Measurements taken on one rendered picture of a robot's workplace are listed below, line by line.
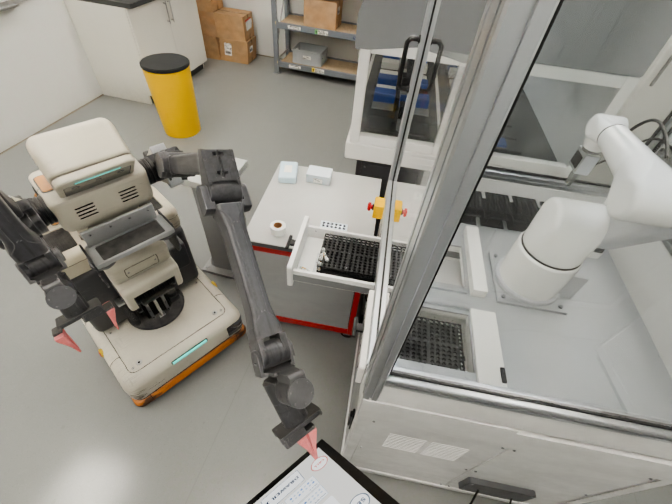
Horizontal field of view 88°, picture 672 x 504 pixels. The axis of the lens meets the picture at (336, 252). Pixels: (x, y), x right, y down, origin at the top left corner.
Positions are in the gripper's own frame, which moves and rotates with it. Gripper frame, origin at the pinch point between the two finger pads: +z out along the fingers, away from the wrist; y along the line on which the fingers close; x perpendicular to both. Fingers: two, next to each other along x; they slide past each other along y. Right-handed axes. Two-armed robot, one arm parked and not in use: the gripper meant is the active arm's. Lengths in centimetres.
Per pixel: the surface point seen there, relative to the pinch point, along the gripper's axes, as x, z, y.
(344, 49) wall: 299, -244, 327
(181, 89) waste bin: 243, -207, 83
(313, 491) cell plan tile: -5.8, 2.4, -4.3
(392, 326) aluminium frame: -20.6, -21.8, 19.7
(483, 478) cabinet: 29, 71, 57
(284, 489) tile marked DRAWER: 1.2, 2.4, -8.4
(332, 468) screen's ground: -4.5, 2.3, 1.3
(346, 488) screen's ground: -11.9, 2.4, 0.5
